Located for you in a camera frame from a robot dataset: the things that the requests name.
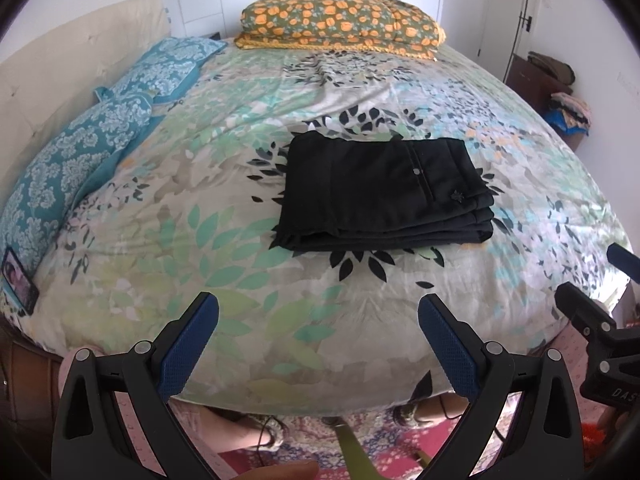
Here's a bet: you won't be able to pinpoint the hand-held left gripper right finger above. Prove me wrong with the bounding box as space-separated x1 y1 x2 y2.
418 293 586 480

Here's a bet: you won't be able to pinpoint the orange floral green pillow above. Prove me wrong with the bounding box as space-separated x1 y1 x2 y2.
234 0 447 61

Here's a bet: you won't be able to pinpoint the olive cloth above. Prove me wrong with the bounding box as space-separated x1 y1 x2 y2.
527 51 576 86

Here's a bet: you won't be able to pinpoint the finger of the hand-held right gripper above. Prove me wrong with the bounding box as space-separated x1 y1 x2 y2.
554 281 621 346
606 242 640 283

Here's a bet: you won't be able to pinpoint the white door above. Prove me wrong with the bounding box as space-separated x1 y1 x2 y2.
477 0 540 81

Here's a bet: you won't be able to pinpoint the black pants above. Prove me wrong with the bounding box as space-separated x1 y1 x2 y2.
270 131 496 252

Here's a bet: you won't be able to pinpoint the black smartphone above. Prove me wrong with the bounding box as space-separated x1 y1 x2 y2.
1 247 40 316

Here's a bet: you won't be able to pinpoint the floral leaf print bedsheet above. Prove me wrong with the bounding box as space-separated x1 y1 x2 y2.
0 35 633 408

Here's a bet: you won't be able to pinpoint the person's foot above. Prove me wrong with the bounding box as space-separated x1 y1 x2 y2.
391 401 433 428
247 412 290 445

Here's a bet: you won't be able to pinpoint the pile of colourful clothes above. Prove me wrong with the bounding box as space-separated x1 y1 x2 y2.
544 91 593 136

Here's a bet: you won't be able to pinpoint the green strap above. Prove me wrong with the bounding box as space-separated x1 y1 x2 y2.
334 419 383 480

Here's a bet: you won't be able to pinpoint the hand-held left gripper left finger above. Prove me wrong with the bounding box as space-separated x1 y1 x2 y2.
50 291 220 480

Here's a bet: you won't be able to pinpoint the red patterned rug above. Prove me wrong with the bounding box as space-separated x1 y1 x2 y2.
220 400 506 480

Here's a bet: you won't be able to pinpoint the small teal patterned pillow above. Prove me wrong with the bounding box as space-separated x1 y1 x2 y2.
94 37 228 107

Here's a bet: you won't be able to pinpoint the brown wooden bed frame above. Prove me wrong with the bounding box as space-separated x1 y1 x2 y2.
0 329 66 443

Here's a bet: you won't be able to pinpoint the person's right foot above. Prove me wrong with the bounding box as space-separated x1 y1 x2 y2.
391 401 433 428

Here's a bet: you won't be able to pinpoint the person's left foot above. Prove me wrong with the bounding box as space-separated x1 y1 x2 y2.
247 412 290 445

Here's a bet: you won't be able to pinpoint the brown wooden cabinet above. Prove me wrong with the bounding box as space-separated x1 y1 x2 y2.
505 52 591 151

